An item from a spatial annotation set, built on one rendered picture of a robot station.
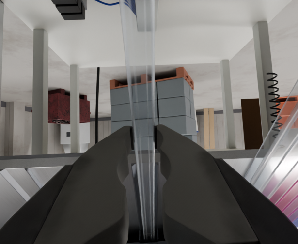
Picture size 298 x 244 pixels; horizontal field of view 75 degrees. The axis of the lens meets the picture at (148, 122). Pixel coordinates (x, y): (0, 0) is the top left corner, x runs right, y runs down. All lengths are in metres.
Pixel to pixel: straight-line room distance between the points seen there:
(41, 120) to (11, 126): 4.46
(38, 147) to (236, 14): 0.65
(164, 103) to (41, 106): 2.19
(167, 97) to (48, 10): 2.23
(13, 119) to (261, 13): 4.84
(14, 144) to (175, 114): 3.60
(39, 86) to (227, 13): 0.55
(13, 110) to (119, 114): 2.76
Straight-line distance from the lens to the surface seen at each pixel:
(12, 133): 5.04
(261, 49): 0.68
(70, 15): 0.50
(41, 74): 0.64
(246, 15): 0.67
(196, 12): 0.61
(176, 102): 2.64
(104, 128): 7.73
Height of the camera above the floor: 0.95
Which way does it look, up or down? 5 degrees down
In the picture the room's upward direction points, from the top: 178 degrees clockwise
